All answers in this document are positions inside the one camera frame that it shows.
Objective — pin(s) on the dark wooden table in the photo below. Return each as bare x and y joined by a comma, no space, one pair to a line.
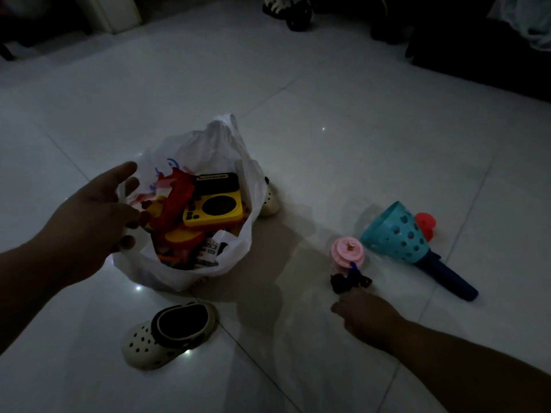
34,21

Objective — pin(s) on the person's right hand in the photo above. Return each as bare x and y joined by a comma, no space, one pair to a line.
368,318

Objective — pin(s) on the yellow music player toy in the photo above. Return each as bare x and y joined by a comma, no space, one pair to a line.
213,217

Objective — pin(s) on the white plastic bag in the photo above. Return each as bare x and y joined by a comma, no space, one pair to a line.
215,146

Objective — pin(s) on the cream clog shoe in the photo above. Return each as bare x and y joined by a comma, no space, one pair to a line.
168,335
270,202

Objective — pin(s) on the silver spray can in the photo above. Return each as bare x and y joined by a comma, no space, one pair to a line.
211,249

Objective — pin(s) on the teal perforated catch cup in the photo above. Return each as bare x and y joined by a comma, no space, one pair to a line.
396,236

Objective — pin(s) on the pink cupcake toy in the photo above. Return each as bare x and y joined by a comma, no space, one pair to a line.
346,251

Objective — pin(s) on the person's right forearm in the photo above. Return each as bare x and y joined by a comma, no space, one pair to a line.
473,374

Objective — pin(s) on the dark baby stroller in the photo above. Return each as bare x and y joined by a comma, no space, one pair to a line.
288,8

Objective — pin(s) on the grey fabric sofa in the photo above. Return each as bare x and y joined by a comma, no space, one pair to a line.
473,51

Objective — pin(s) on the red plush toy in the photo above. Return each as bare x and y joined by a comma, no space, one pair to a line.
172,202

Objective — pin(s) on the black yellow device toy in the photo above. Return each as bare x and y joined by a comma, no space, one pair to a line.
217,182

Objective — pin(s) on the person's left hand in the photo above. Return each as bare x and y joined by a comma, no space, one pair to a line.
86,223

